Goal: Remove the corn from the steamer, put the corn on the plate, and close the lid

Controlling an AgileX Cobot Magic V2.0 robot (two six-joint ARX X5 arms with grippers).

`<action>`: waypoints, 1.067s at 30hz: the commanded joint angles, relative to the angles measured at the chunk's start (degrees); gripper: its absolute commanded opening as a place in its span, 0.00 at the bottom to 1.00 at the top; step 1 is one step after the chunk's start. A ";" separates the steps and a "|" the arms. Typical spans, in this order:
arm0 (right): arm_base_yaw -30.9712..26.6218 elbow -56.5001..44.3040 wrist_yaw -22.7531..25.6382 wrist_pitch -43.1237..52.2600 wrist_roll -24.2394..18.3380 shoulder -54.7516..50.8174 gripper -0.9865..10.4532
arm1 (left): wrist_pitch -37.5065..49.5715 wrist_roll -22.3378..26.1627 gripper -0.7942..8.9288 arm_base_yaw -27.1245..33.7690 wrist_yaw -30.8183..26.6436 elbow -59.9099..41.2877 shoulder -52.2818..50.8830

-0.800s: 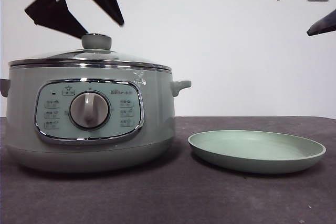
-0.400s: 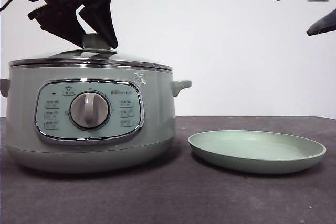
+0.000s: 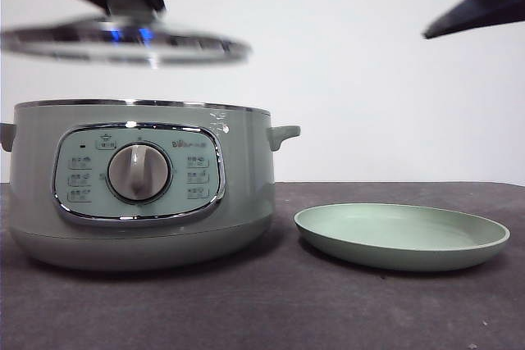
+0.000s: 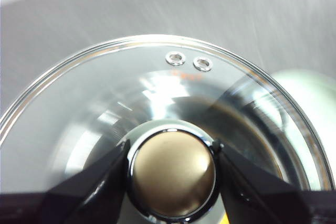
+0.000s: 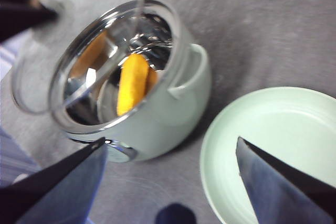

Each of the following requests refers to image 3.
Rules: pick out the pale green round plate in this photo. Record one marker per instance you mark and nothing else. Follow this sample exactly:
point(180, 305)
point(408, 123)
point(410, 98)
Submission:
point(328, 225)

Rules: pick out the glass lid with green knob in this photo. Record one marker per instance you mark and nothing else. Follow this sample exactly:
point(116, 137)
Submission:
point(131, 5)

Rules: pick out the pale green electric steamer pot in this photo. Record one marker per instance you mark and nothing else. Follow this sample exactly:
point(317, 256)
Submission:
point(37, 169)

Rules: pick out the grey steamer control dial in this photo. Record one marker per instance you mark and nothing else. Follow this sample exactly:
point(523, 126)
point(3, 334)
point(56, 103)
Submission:
point(138, 172)

